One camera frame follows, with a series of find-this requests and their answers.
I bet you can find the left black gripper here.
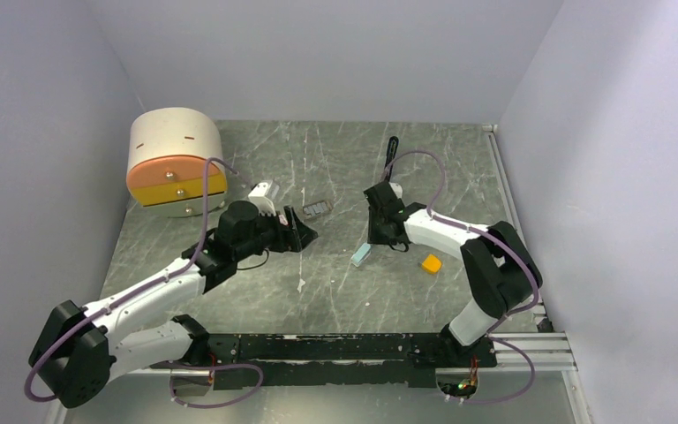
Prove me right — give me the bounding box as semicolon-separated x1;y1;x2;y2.
234;203;316;260

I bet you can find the staple tray with staples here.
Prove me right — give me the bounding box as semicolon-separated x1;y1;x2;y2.
302;200;333;219

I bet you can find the blue stapler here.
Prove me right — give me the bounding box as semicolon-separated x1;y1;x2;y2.
382;136;400;181

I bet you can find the red white staple box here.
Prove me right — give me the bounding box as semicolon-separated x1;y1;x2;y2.
278;213;290;226

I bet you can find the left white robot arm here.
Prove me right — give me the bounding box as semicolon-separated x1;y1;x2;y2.
24;201;318;408

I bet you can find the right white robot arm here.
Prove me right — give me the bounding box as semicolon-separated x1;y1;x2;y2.
364;181;542;366

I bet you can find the light blue eraser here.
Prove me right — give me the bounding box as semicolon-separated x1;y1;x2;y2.
350;243;372;268

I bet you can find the orange yellow block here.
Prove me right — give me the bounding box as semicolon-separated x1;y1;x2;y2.
420;254;442;275

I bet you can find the beige drawer cabinet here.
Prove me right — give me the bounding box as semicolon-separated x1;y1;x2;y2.
126;107;228;218

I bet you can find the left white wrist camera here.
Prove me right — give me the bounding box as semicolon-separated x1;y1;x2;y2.
247;179;280;216

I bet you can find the aluminium side rail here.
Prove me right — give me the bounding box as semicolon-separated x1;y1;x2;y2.
481;124;554;333

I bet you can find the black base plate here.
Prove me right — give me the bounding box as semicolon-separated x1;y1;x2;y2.
179;332;497;388

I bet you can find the aluminium front rail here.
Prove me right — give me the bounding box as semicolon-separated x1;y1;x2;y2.
61;330;577;375

